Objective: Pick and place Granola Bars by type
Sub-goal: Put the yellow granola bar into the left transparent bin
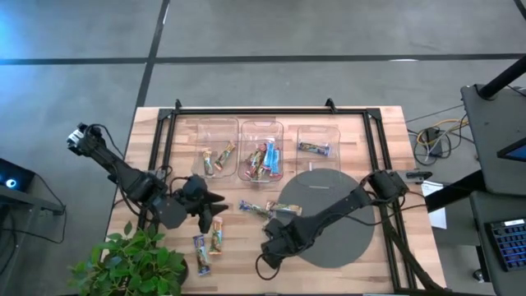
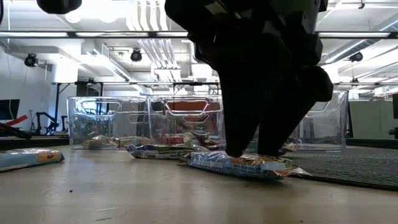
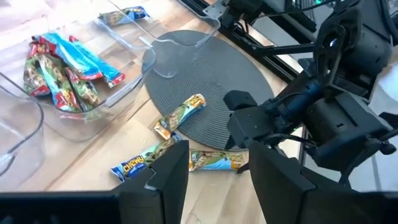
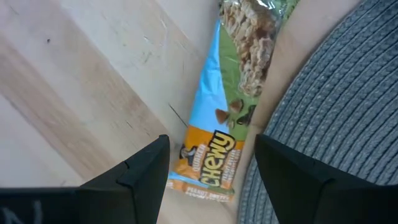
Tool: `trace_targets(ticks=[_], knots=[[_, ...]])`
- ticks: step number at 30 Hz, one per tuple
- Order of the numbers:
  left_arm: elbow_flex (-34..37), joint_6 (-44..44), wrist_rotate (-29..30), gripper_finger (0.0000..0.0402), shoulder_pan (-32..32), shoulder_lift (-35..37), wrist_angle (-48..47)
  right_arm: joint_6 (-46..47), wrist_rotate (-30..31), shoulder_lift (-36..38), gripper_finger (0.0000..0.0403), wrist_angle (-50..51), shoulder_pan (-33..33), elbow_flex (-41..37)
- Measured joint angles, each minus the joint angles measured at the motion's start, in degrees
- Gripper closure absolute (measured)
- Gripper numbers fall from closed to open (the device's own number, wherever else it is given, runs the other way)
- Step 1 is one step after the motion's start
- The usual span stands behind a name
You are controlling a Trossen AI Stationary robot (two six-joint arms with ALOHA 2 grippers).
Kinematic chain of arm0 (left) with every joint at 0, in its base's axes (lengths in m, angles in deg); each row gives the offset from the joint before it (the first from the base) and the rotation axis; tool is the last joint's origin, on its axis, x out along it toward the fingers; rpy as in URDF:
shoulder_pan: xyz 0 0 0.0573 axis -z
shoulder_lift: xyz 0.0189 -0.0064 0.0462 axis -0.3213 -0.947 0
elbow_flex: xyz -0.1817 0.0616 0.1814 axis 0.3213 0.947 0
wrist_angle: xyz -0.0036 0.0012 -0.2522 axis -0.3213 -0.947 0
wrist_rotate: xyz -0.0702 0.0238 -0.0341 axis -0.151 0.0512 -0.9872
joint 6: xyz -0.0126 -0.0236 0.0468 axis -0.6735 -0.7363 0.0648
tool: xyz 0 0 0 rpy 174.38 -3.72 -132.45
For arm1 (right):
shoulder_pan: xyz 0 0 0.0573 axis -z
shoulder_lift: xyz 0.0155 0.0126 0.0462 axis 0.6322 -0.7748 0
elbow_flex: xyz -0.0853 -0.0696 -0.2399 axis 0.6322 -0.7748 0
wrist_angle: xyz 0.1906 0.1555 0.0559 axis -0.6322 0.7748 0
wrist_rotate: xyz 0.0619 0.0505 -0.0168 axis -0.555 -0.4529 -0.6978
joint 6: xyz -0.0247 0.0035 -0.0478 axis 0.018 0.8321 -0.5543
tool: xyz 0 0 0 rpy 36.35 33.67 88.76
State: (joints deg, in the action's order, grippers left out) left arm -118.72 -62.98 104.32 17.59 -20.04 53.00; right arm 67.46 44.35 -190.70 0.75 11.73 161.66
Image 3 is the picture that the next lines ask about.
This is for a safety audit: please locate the clear plastic bin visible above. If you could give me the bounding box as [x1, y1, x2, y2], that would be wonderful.
[0, 85, 46, 191]
[0, 12, 157, 143]
[46, 0, 222, 79]

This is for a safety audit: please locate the round grey woven placemat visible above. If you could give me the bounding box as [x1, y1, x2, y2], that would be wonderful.
[142, 30, 275, 152]

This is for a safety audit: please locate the orange Chewy granola bar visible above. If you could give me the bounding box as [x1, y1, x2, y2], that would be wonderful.
[188, 150, 247, 172]
[153, 93, 207, 141]

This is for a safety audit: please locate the black camera on bracket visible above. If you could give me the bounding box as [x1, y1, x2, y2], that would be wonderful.
[228, 0, 265, 26]

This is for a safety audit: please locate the black frame strut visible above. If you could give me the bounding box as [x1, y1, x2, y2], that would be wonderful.
[248, 42, 315, 57]

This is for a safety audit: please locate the dark blue Chewy granola bar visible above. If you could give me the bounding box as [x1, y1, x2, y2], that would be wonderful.
[110, 133, 183, 184]
[98, 5, 151, 28]

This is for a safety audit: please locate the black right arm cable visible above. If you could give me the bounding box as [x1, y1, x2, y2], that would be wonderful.
[261, 132, 318, 147]

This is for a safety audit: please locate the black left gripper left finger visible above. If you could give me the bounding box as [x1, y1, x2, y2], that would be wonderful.
[113, 140, 191, 224]

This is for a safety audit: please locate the grey metal bracket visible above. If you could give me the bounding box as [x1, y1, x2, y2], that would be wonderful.
[203, 0, 231, 20]

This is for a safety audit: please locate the black table frame rail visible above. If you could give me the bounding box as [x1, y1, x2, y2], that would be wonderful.
[179, 0, 308, 85]

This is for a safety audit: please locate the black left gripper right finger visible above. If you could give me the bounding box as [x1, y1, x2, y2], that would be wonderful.
[248, 141, 317, 224]

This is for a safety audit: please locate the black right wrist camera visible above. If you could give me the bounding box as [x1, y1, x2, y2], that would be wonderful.
[223, 89, 258, 112]

